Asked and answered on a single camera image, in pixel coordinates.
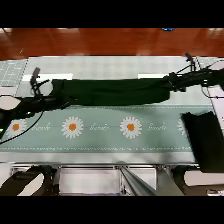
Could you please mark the black garment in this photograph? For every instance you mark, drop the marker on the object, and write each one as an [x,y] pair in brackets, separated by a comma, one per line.
[113,91]
[204,140]

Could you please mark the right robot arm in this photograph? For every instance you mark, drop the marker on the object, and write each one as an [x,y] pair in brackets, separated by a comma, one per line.
[200,78]

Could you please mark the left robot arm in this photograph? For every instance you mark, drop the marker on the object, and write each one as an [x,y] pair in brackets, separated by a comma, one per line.
[20,107]

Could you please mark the silver frame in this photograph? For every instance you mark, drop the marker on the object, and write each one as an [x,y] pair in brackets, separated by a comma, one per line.
[110,180]

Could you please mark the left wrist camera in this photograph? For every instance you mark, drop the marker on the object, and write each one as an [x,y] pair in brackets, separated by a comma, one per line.
[34,77]

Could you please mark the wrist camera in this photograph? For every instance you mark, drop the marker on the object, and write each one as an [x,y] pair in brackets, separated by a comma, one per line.
[34,77]
[190,60]

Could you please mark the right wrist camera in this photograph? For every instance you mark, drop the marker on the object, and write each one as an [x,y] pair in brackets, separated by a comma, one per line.
[190,60]

